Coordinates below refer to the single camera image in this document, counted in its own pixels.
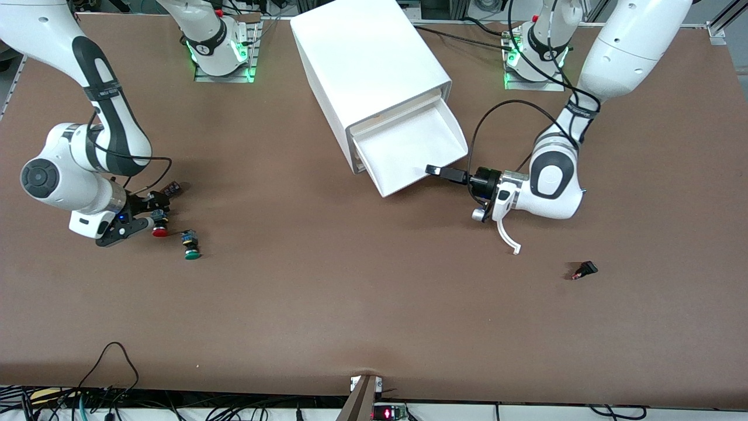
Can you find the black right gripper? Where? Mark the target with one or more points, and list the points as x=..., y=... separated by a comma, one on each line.
x=140, y=205

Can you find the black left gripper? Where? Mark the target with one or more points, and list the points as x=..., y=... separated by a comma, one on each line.
x=484, y=180

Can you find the red push button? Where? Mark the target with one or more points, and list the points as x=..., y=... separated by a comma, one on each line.
x=160, y=232

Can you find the white plastic drawer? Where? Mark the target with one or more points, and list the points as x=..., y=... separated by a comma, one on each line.
x=409, y=146
x=357, y=153
x=385, y=118
x=360, y=165

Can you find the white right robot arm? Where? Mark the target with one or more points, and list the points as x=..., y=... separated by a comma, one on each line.
x=58, y=175

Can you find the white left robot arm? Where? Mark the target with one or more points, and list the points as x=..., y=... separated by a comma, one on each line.
x=549, y=175

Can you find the green push button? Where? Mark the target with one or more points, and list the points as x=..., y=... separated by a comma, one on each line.
x=191, y=253

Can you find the white drawer cabinet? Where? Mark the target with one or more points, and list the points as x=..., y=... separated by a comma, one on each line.
x=362, y=52

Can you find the small black electronic component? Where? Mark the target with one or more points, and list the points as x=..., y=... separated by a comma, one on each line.
x=173, y=188

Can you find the white curved plastic arc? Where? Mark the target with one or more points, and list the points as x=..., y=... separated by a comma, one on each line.
x=509, y=240

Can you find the device with red display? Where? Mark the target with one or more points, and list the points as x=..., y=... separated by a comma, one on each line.
x=388, y=413

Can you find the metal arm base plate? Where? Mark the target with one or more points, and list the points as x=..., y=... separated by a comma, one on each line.
x=555, y=85
x=200, y=76

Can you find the black rocker switch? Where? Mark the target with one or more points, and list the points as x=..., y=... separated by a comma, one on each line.
x=586, y=269

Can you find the brown camera post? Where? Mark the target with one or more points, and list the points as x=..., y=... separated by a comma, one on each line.
x=359, y=403

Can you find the aluminium frame profile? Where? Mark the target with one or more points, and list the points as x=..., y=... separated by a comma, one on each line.
x=721, y=29

